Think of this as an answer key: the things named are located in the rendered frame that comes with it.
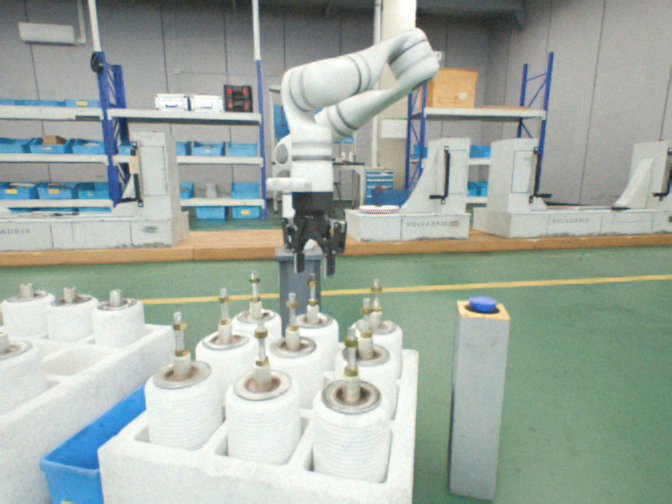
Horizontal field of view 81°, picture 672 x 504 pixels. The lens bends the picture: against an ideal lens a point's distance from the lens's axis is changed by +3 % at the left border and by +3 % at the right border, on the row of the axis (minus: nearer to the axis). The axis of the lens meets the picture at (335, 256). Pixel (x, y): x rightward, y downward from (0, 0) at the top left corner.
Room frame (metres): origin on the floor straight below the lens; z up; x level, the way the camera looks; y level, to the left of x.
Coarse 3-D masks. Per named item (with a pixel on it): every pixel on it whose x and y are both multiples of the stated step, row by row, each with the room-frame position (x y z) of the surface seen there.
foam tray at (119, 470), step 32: (416, 352) 0.72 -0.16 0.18; (416, 384) 0.60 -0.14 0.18; (224, 416) 0.54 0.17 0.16; (128, 448) 0.44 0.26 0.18; (160, 448) 0.44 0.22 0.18; (224, 448) 0.46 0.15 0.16; (128, 480) 0.43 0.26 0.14; (160, 480) 0.42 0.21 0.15; (192, 480) 0.41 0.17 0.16; (224, 480) 0.40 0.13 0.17; (256, 480) 0.39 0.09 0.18; (288, 480) 0.38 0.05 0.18; (320, 480) 0.38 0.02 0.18; (352, 480) 0.38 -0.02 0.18
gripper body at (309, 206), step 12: (300, 192) 0.66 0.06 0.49; (312, 192) 0.66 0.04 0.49; (324, 192) 0.67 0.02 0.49; (300, 204) 0.66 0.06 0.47; (312, 204) 0.66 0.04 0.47; (324, 204) 0.67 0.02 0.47; (300, 216) 0.70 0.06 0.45; (312, 216) 0.68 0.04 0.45; (324, 216) 0.67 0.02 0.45; (324, 228) 0.67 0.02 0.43
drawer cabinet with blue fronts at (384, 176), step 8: (368, 168) 6.14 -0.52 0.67; (376, 168) 6.16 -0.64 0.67; (384, 168) 6.19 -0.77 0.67; (392, 168) 6.21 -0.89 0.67; (360, 176) 6.47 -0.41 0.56; (368, 176) 6.13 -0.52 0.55; (376, 176) 6.15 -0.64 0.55; (384, 176) 6.17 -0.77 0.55; (392, 176) 6.19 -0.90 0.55; (368, 184) 6.12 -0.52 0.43; (376, 184) 6.14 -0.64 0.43; (384, 184) 6.16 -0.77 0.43; (392, 184) 6.19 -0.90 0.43; (368, 192) 6.13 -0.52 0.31; (368, 200) 6.13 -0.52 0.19
